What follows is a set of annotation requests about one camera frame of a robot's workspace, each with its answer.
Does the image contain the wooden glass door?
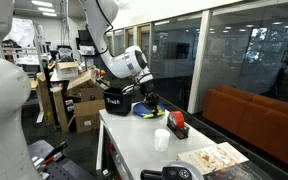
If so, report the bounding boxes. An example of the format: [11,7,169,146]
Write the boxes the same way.
[137,24,152,65]
[124,27,134,48]

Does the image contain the black trash bin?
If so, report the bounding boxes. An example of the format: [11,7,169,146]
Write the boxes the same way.
[102,86,134,117]

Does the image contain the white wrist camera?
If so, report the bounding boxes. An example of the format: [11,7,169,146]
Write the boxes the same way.
[121,82,142,96]

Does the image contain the labelled brown cardboard box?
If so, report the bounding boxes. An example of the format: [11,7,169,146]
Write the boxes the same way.
[72,98,107,134]

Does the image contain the cardboard box with open flap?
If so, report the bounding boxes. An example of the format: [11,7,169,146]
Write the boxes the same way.
[66,68,99,92]

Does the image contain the white storage tub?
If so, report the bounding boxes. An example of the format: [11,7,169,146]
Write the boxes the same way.
[79,45,97,56]

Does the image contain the white mug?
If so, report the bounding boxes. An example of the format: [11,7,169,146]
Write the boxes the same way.
[153,128,171,154]

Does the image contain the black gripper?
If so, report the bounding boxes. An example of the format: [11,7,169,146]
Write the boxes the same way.
[137,80,161,116]

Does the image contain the blue round plate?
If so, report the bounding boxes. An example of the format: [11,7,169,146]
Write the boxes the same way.
[132,101,167,120]

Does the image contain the black computer monitor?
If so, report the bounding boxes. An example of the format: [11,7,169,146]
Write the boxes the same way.
[77,29,102,51]

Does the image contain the tall cardboard box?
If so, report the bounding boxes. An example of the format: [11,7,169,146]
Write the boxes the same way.
[36,72,56,127]

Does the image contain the upright cardboard panel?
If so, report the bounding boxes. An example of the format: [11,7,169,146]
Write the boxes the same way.
[50,86,75,135]

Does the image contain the clear plastic bag bundle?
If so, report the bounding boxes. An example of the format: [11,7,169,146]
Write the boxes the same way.
[56,47,75,63]

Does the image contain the black perforated board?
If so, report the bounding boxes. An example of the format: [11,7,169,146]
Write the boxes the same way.
[27,139,95,180]

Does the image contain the small brown cardboard box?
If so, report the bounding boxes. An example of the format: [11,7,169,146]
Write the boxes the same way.
[78,86,105,103]

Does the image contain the orange sofa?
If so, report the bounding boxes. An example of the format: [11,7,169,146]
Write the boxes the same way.
[201,85,288,170]

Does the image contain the black and red clamp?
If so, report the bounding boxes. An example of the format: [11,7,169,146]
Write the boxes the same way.
[31,140,69,168]

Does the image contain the red tape in black dispenser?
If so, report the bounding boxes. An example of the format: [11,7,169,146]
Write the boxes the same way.
[166,110,190,140]

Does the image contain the yellow marker pen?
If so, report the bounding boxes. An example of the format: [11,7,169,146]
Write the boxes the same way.
[142,111,165,120]

